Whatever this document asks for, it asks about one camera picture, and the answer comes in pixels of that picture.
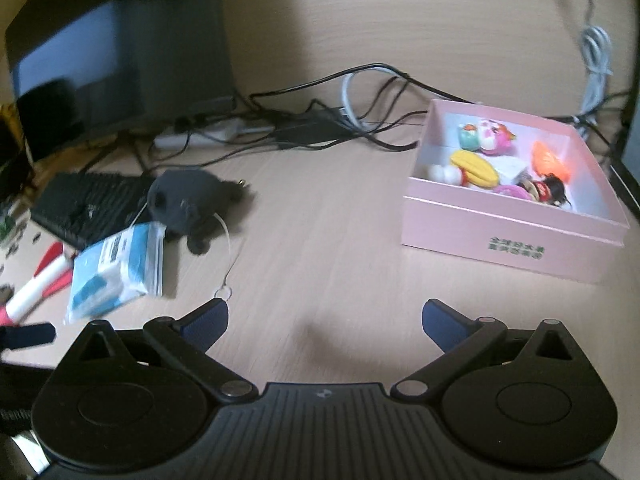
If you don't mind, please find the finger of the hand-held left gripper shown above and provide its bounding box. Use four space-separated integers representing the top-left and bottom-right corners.
0 322 57 352

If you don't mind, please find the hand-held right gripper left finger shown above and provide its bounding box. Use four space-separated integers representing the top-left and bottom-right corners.
62 297 253 400

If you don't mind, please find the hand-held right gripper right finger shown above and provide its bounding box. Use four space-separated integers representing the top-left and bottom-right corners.
389 299 591 400

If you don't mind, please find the pink cardboard box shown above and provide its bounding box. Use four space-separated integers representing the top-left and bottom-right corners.
401 99 631 286

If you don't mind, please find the black plush toy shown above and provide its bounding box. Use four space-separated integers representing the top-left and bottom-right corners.
135 169 252 302

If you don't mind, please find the yellow corn toy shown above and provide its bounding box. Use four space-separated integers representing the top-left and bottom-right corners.
450 150 500 189

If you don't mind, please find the doll figure keychain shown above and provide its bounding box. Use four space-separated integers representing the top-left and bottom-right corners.
519 172 572 209

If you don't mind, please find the teal small toy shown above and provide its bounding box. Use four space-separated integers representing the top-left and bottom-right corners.
458 124 482 151

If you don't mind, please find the pink round toy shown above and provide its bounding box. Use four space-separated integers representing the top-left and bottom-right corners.
477 118 517 156

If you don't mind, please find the orange toy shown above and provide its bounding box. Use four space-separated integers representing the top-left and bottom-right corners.
530 141 572 181

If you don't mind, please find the light wooden desktop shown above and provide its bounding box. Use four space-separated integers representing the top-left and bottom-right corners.
0 125 640 411

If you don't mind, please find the red white rocket toy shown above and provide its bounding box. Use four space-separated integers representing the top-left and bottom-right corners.
0 241 77 329

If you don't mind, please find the blue tissue packet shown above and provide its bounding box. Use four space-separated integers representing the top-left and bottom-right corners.
64 222 167 323

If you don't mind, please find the black keyboard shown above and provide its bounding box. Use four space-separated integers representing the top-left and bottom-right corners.
31 172 157 252

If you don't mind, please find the white red small toy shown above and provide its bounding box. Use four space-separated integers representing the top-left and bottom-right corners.
429 164 468 187

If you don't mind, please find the white paper piece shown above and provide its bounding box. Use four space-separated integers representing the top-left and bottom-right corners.
492 157 532 186

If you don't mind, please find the black yellow object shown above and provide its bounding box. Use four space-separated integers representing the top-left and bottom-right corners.
0 102 36 202

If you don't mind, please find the white power strip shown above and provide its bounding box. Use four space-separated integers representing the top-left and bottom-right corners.
154 121 274 150

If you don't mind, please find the black power adapter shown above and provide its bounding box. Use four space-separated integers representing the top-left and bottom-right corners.
270 110 352 147

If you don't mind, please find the dark glossy screen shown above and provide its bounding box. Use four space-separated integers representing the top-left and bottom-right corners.
606 105 640 212

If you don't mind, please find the black computer monitor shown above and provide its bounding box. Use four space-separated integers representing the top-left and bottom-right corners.
5 0 239 176

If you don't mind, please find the looped black cable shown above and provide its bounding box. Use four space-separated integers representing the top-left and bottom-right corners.
345 72 422 152

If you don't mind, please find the long black cable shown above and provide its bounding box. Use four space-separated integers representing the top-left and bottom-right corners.
249 63 482 107

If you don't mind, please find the white bundled cable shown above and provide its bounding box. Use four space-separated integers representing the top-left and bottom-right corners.
561 0 614 122

